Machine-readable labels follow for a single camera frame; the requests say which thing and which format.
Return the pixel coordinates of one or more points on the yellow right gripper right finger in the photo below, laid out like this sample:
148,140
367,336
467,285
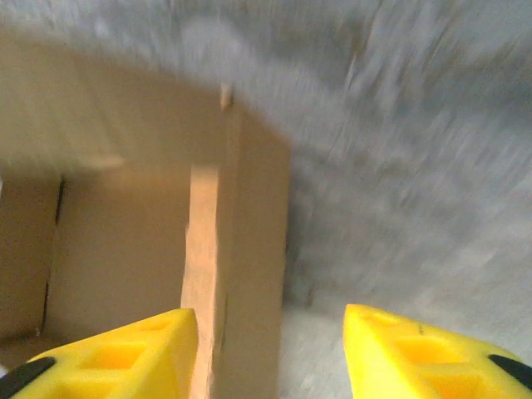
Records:
415,361

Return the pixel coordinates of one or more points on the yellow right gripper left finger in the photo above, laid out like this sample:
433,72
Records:
124,361

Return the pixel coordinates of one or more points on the brown cardboard paper box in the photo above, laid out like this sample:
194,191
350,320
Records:
124,216

